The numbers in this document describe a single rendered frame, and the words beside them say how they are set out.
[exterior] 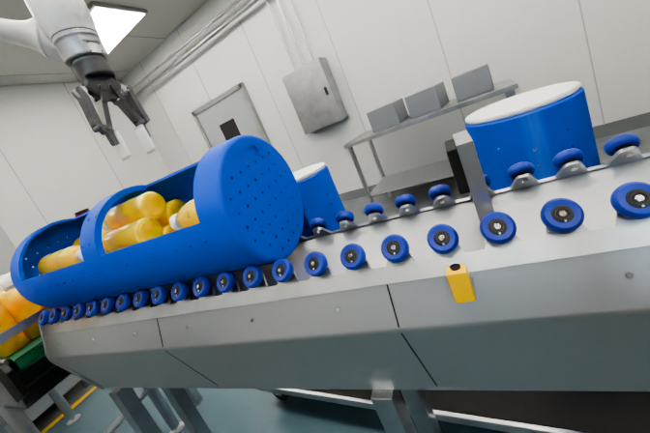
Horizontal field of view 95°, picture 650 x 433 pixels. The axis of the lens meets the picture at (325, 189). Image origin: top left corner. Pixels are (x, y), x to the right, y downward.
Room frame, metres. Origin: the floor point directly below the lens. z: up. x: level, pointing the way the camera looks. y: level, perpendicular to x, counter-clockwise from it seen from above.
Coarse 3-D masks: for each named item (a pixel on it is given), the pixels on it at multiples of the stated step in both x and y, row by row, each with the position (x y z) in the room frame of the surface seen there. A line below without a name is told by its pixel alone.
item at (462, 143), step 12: (456, 144) 0.44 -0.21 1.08; (468, 144) 0.43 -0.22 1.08; (456, 156) 0.44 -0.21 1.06; (468, 156) 0.43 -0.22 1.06; (456, 168) 0.45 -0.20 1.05; (468, 168) 0.43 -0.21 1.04; (480, 168) 0.43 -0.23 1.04; (456, 180) 0.45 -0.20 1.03; (468, 180) 0.44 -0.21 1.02; (480, 180) 0.43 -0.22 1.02; (480, 192) 0.43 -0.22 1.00; (480, 204) 0.43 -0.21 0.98; (480, 216) 0.44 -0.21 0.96
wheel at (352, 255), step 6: (348, 246) 0.48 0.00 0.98; (354, 246) 0.48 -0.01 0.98; (360, 246) 0.47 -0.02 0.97; (342, 252) 0.48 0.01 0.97; (348, 252) 0.48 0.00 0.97; (354, 252) 0.47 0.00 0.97; (360, 252) 0.46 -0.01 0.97; (342, 258) 0.48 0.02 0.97; (348, 258) 0.47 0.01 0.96; (354, 258) 0.47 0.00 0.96; (360, 258) 0.46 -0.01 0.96; (342, 264) 0.47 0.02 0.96; (348, 264) 0.47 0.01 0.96; (354, 264) 0.46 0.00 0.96; (360, 264) 0.46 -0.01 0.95
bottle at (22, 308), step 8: (8, 288) 1.00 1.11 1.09; (8, 296) 0.99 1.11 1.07; (16, 296) 1.00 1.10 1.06; (8, 304) 0.98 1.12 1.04; (16, 304) 0.99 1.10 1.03; (24, 304) 1.00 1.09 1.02; (32, 304) 1.01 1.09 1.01; (16, 312) 0.98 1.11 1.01; (24, 312) 0.99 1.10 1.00; (32, 312) 1.00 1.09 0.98; (16, 320) 0.99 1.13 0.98; (32, 328) 0.99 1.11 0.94; (32, 336) 0.98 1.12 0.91
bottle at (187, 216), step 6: (186, 204) 0.65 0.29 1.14; (192, 204) 0.63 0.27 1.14; (180, 210) 0.65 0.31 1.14; (186, 210) 0.63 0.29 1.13; (192, 210) 0.62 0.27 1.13; (180, 216) 0.64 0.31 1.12; (186, 216) 0.63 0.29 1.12; (192, 216) 0.62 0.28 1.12; (180, 222) 0.64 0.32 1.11; (186, 222) 0.63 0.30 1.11; (192, 222) 0.62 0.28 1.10; (198, 222) 0.62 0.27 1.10
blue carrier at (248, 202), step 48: (240, 144) 0.63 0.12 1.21; (144, 192) 0.90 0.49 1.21; (192, 192) 0.89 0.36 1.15; (240, 192) 0.57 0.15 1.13; (288, 192) 0.72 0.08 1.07; (48, 240) 1.00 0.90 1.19; (96, 240) 0.70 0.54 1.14; (192, 240) 0.56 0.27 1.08; (240, 240) 0.52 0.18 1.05; (288, 240) 0.64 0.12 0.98; (48, 288) 0.82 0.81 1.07; (96, 288) 0.75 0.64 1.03; (144, 288) 0.73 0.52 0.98
